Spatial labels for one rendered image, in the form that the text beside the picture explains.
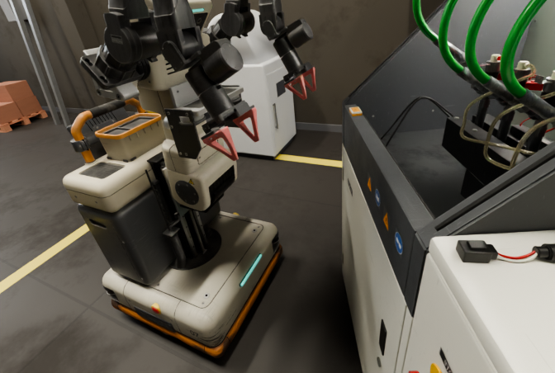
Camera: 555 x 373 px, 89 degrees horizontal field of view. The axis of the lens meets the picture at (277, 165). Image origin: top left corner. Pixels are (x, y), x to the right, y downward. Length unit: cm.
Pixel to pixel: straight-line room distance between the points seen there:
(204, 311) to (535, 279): 106
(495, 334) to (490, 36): 91
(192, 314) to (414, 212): 97
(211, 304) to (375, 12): 251
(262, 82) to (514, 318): 221
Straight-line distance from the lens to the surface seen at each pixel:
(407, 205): 54
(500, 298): 40
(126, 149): 121
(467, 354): 42
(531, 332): 39
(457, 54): 73
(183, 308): 131
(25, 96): 646
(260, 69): 238
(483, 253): 42
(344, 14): 292
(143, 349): 163
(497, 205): 46
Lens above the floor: 127
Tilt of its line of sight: 29 degrees down
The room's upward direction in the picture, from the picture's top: 7 degrees counter-clockwise
